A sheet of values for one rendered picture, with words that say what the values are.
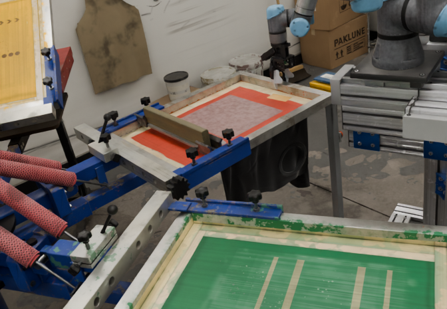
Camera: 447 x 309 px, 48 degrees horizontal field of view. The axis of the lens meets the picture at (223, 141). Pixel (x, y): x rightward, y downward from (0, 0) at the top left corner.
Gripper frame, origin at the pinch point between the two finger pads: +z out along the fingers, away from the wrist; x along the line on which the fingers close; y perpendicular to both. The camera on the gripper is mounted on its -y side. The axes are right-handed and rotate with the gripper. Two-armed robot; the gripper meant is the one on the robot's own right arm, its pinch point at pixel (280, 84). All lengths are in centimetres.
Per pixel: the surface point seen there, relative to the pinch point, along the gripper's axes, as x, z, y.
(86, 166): -96, -6, 2
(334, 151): 17.3, 38.8, 14.0
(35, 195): -115, -4, 1
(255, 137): -43, -1, 29
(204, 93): -24.3, 0.5, -25.4
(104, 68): 2, 26, -193
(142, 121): -61, -2, -20
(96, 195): -96, 6, 1
